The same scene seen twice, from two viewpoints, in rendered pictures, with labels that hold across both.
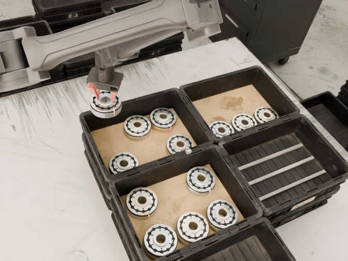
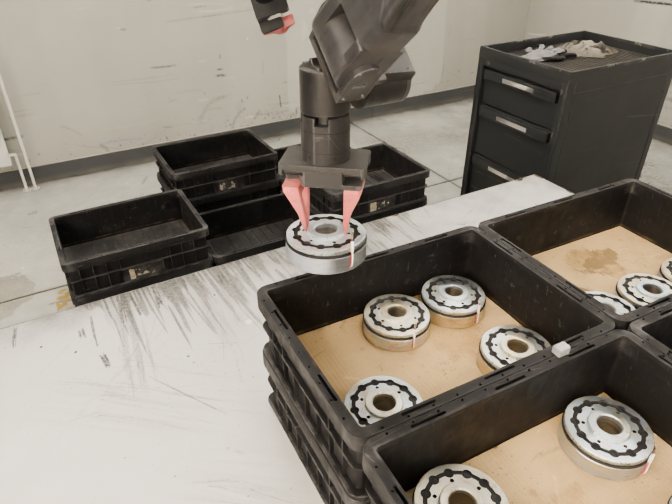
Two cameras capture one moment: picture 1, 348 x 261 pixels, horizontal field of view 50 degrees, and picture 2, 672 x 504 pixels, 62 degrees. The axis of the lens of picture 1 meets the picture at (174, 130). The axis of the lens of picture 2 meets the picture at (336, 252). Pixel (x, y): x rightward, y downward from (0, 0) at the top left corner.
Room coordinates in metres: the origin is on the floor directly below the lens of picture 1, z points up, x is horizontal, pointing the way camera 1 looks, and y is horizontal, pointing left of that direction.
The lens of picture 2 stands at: (0.22, 0.15, 1.40)
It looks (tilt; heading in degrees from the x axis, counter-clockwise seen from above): 33 degrees down; 7
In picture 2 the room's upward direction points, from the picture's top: straight up
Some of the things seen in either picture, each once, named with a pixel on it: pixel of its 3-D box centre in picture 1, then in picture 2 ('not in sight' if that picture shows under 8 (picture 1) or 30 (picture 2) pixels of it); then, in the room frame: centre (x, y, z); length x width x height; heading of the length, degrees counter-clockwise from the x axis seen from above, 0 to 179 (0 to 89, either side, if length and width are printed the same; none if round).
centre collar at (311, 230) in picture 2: (105, 99); (326, 230); (0.82, 0.24, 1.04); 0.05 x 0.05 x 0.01
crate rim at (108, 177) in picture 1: (146, 130); (428, 312); (0.83, 0.10, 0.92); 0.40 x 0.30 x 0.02; 125
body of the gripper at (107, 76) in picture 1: (104, 71); (325, 141); (0.83, 0.24, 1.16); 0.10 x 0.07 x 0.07; 88
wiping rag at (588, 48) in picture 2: not in sight; (588, 47); (2.66, -0.58, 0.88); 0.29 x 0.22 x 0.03; 126
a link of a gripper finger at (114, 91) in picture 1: (109, 89); (334, 197); (0.83, 0.23, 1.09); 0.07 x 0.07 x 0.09; 88
